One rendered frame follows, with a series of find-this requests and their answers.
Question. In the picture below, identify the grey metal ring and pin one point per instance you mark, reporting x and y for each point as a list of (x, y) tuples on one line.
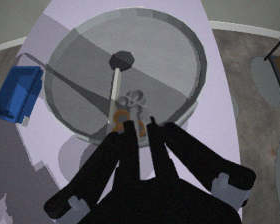
[(138, 106), (137, 92), (121, 99)]

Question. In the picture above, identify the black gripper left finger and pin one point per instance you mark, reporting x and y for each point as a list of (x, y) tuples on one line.
[(76, 199)]

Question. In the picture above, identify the bronze ring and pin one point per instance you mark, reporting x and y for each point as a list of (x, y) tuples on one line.
[(143, 130), (118, 113), (117, 128)]

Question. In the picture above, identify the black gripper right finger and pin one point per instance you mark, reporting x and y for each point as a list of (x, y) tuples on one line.
[(225, 180)]

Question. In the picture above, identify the grey round turning table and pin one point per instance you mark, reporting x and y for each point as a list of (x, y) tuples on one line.
[(165, 58)]

